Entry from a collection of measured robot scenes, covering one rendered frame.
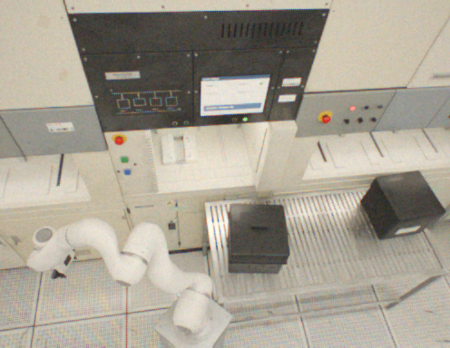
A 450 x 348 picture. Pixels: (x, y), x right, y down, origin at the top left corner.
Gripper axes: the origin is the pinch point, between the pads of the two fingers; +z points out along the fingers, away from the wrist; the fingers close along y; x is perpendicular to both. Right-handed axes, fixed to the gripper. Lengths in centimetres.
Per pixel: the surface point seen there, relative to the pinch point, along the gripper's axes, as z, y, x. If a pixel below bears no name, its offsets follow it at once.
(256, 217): 0, 52, -75
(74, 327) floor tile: 101, -10, 21
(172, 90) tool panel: -61, 62, -30
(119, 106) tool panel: -54, 52, -10
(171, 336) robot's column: 25, -9, -51
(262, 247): 0, 36, -82
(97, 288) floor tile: 101, 18, 19
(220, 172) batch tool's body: 14, 83, -47
